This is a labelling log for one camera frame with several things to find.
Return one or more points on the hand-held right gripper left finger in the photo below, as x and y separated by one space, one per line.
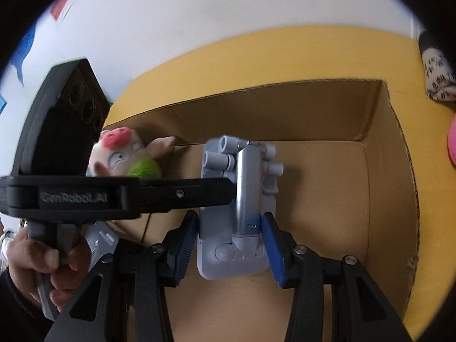
185 249

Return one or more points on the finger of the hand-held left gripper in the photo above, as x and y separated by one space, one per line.
199 192

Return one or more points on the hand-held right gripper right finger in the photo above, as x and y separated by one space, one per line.
272 253

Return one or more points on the light grey plastic device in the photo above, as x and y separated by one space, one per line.
221 256

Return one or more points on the brown cardboard box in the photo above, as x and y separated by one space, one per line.
338 203

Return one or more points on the person's left forearm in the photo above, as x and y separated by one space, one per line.
17 313

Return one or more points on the person's left hand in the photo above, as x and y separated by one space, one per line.
32 256

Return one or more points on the pig plush toy green hair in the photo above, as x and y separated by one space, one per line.
121 149

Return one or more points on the pale wristband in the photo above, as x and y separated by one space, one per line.
5 244

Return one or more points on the pink plush toy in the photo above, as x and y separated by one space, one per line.
453 139

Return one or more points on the grey printed cloth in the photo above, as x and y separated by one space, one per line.
440 74

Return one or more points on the blue wall sticker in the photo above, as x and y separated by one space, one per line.
25 50

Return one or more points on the red wall sticker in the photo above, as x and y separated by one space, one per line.
60 7

